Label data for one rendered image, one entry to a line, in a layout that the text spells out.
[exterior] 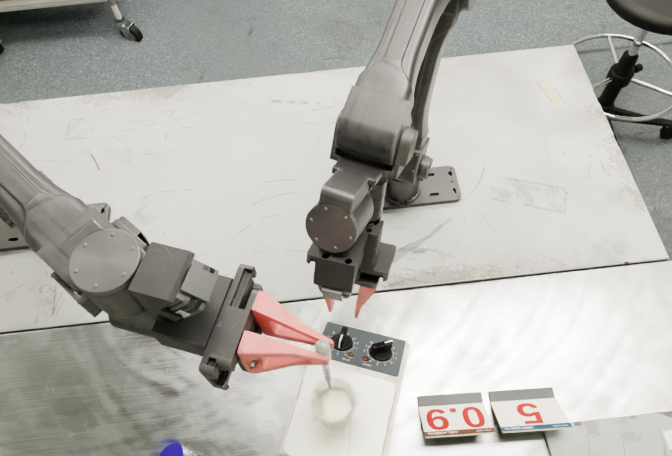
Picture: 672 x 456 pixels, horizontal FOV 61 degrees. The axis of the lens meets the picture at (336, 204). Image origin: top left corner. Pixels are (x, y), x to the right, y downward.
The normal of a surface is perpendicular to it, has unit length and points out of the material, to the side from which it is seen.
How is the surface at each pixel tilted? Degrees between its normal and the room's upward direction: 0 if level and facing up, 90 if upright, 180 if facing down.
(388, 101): 18
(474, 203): 0
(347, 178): 31
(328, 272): 59
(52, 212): 23
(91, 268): 1
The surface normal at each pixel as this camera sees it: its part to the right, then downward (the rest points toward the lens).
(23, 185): 0.26, -0.26
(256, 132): -0.04, -0.52
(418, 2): -0.16, -0.25
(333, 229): -0.36, 0.42
